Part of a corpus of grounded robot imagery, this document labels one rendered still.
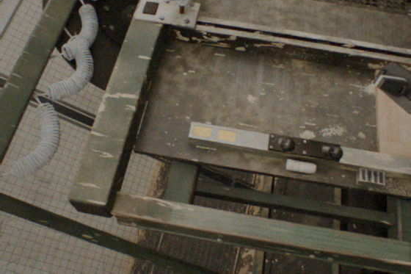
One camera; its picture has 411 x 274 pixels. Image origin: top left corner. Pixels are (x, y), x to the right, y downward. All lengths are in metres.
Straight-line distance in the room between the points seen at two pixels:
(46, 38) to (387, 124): 1.24
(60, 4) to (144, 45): 0.62
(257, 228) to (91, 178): 0.43
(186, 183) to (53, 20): 0.90
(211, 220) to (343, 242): 0.33
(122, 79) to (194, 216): 0.43
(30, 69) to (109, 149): 0.63
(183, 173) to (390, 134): 0.61
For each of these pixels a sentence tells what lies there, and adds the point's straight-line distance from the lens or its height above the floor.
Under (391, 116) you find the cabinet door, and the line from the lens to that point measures 1.32.
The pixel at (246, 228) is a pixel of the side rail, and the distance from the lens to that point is 1.03.
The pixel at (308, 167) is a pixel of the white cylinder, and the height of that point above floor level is 1.41.
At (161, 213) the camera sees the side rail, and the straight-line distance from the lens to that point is 1.04.
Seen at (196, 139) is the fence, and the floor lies 1.68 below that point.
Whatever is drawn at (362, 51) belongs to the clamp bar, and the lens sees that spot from 1.37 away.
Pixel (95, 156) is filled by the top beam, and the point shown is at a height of 1.91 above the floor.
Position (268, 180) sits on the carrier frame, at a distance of 2.33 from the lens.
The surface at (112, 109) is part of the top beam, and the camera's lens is 1.12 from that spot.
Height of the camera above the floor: 2.13
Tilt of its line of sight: 24 degrees down
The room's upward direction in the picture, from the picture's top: 64 degrees counter-clockwise
